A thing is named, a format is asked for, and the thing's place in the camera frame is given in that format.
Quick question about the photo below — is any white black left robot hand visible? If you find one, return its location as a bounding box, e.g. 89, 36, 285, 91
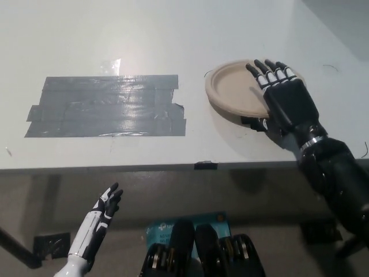
67, 182, 125, 258

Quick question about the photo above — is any teal router box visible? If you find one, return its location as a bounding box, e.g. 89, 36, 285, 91
145, 212, 232, 260

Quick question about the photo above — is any black metal bar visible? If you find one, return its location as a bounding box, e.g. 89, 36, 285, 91
0, 226, 44, 269

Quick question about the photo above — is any gray duct tape patch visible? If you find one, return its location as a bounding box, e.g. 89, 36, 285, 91
25, 74, 187, 139

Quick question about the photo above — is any stack of beige paper plates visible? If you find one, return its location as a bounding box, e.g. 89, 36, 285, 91
205, 59, 307, 120

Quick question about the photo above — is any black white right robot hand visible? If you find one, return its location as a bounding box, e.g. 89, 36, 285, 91
242, 58, 329, 149

